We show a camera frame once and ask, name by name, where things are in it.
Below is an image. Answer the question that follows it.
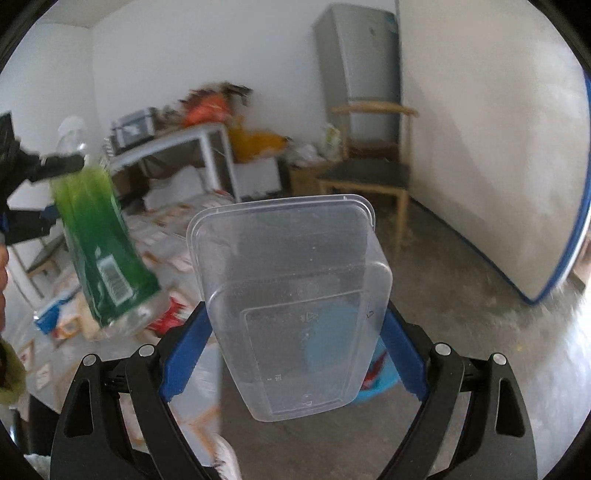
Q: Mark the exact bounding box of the steel rice cooker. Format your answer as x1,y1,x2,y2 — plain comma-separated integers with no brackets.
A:
112,107,158,147

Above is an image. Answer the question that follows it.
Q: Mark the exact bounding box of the white mattress blue edge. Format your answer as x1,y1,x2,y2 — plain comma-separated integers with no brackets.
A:
397,0,591,305

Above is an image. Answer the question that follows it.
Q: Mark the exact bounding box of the fuzzy green white garment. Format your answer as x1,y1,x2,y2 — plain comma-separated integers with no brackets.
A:
21,452,51,480

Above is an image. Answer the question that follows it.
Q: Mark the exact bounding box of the clear zip bag red print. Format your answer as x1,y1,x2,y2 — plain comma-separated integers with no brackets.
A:
147,295,192,337

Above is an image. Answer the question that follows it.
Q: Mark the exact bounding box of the white plastic bag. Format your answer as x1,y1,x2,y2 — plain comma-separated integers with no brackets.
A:
288,143,324,167

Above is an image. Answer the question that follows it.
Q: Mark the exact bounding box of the person's white shoe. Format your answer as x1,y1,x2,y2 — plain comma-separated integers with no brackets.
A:
210,434,241,480

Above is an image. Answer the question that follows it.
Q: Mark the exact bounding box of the blue plastic basket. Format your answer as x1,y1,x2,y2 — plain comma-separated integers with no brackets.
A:
302,305,402,405

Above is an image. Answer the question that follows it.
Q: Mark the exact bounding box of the white green carton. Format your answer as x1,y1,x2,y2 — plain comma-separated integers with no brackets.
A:
323,122,345,155

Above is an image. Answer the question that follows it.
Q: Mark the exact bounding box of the white pillow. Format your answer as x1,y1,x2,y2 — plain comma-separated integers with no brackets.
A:
143,166,218,210

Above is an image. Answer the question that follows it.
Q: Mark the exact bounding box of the orange plastic bag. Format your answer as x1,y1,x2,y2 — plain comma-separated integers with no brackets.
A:
182,95,232,127

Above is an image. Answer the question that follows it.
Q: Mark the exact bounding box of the white box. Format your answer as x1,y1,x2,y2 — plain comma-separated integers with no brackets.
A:
235,157,282,195

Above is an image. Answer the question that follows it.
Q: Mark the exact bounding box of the wooden chair black seat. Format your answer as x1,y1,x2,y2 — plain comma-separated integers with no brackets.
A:
9,226,68,301
318,104,419,245

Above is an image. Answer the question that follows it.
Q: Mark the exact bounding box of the person's left forearm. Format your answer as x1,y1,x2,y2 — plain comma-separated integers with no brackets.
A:
0,247,26,407

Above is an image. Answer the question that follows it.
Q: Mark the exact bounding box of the clear plastic food container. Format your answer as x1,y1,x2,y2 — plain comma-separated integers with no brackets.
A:
186,194,393,423

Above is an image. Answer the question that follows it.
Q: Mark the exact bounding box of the green plastic bottle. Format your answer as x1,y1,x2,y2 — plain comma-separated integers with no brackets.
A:
48,115,169,342

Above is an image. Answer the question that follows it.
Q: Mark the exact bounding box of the yellow plastic bag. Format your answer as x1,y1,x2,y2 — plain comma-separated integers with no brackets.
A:
228,124,289,162

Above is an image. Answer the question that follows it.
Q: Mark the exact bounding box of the brown cardboard box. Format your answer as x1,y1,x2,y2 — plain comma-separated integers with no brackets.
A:
288,161,333,197

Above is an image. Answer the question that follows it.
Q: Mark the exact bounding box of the blue wrapper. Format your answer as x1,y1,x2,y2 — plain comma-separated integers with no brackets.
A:
34,295,84,335

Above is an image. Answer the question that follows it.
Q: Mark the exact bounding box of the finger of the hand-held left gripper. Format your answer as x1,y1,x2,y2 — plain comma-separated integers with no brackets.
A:
9,154,86,185
0,208,63,244

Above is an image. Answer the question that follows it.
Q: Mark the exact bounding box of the white side table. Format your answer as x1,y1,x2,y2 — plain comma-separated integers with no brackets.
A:
99,124,241,204

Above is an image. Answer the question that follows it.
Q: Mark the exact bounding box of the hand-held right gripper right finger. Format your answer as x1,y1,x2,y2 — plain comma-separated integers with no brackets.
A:
376,300,536,480

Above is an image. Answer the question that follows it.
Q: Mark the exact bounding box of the grey refrigerator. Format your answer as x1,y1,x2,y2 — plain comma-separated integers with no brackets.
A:
313,4,400,144

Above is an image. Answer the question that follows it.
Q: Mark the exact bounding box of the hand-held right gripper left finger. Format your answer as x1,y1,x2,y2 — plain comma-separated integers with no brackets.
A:
48,300,218,480

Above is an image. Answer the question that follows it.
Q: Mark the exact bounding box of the fruit printed tablecloth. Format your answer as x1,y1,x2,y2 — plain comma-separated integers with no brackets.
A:
9,189,241,444

